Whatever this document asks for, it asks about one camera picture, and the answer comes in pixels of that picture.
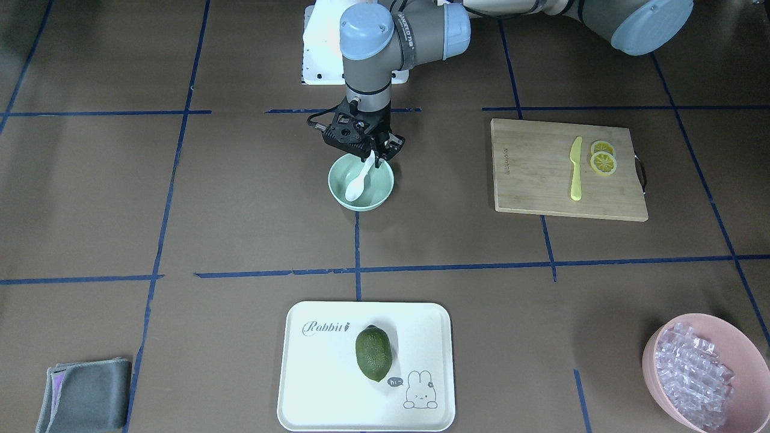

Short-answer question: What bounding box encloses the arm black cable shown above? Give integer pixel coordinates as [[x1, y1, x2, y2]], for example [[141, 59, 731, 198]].
[[307, 107, 343, 133]]

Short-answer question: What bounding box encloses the grey folded cloth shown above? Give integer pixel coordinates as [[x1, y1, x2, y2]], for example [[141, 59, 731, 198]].
[[35, 357, 131, 432]]

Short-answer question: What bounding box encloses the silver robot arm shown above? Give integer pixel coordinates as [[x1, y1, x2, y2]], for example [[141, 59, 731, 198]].
[[320, 1, 695, 165]]

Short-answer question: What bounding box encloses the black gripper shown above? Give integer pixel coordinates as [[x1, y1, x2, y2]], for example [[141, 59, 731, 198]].
[[346, 99, 406, 169]]

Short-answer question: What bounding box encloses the wooden cutting board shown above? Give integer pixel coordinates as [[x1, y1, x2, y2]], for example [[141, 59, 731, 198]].
[[490, 118, 648, 222]]

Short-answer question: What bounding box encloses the cream rabbit tray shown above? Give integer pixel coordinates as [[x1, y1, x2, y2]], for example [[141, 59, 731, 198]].
[[277, 301, 456, 432]]

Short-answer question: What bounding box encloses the mint green bowl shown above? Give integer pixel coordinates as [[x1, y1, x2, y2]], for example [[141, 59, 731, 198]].
[[327, 155, 395, 212]]

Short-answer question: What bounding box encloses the yellow plastic knife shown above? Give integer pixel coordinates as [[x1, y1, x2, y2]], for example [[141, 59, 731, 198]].
[[569, 135, 583, 201]]

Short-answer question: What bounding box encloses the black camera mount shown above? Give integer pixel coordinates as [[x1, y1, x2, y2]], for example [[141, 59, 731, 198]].
[[321, 112, 373, 159]]

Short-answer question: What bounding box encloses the white plastic spoon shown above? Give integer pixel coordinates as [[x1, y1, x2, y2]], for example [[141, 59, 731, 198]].
[[345, 160, 371, 202]]

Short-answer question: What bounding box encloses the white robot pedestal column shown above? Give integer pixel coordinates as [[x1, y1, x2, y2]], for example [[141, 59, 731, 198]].
[[302, 1, 396, 85]]

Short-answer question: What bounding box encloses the pink bowl with ice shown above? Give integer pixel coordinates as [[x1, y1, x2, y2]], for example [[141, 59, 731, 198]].
[[642, 313, 769, 432]]

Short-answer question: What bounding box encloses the green avocado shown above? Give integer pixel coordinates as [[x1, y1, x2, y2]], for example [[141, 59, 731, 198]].
[[355, 324, 393, 382]]

